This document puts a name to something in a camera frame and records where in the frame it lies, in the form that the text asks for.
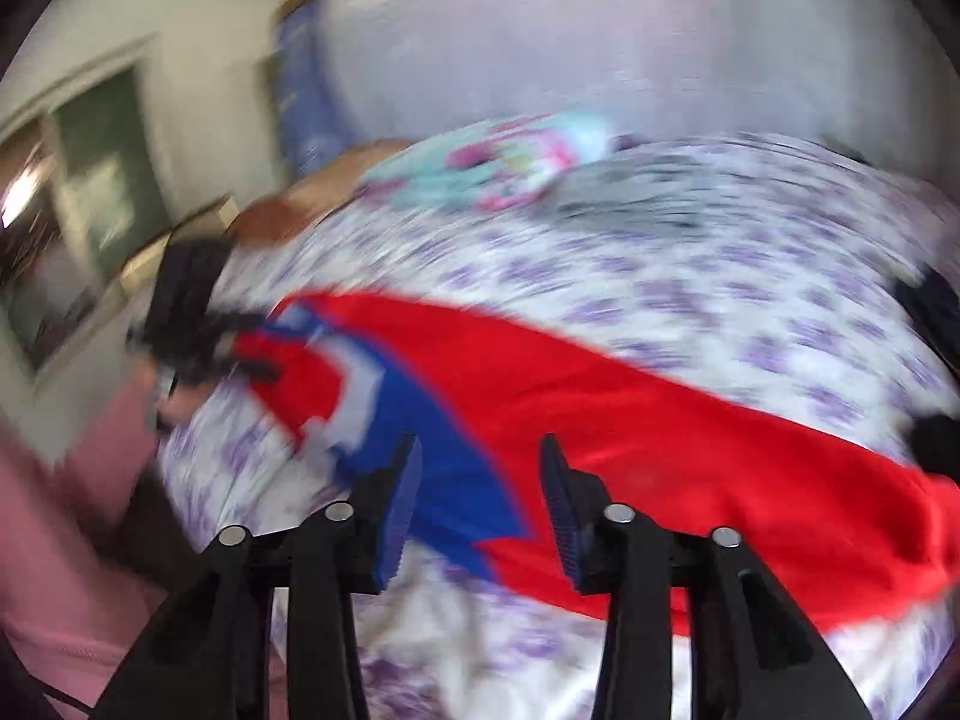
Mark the white lace cover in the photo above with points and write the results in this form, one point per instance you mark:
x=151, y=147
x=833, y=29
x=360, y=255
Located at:
x=600, y=37

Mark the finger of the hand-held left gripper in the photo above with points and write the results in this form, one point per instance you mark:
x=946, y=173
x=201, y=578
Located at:
x=251, y=322
x=251, y=373

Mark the purple floral bed sheet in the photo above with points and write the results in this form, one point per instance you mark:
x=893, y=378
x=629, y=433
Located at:
x=675, y=277

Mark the grey folded pants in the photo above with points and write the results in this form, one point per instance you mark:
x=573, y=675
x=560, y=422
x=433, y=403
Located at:
x=630, y=199

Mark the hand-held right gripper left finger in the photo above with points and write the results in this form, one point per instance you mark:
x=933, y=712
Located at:
x=396, y=517

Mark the blue printed cloth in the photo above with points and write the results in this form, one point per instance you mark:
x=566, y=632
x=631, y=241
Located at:
x=300, y=90

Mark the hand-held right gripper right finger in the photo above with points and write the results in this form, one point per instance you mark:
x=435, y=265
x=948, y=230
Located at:
x=561, y=521

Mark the red blue white pants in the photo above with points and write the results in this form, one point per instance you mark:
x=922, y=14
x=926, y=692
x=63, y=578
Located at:
x=675, y=450

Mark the window with pale frame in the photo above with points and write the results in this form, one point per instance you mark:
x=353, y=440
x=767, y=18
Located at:
x=82, y=210

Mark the dark navy pants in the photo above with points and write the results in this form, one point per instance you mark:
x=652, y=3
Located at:
x=934, y=311

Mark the folded teal floral quilt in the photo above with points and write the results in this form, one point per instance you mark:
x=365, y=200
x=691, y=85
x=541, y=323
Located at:
x=487, y=161

